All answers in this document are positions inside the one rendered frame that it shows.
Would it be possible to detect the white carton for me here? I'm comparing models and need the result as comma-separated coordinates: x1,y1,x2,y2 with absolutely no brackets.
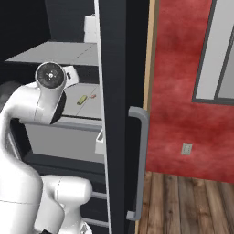
83,14,99,44

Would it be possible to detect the white door bin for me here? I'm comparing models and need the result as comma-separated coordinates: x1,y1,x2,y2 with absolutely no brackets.
94,129,106,156

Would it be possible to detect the grey fridge door handle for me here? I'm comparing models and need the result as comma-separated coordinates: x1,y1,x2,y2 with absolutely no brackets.
125,106,150,222

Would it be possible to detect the grey freezer drawer handle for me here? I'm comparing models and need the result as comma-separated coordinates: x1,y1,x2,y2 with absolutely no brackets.
81,217,110,229
90,191,109,200

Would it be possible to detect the yellow butter stick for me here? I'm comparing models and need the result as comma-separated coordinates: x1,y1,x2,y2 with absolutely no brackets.
76,94,89,106

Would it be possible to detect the tan wooden side panel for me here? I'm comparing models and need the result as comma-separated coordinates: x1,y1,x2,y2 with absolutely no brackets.
134,0,161,234

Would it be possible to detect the dark fridge door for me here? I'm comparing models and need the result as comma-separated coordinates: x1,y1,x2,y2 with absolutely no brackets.
93,0,151,234

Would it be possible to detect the grey fridge shelf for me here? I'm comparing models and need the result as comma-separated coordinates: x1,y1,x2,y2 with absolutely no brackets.
4,40,100,67
61,82,103,120

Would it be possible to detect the grey wall outlet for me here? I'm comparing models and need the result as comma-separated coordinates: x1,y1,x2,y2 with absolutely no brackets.
181,142,193,156

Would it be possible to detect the grey fridge drawer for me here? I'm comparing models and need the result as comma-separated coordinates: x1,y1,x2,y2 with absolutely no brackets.
19,116,105,164

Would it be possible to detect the grey framed window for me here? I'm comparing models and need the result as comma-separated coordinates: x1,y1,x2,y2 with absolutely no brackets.
191,0,234,106

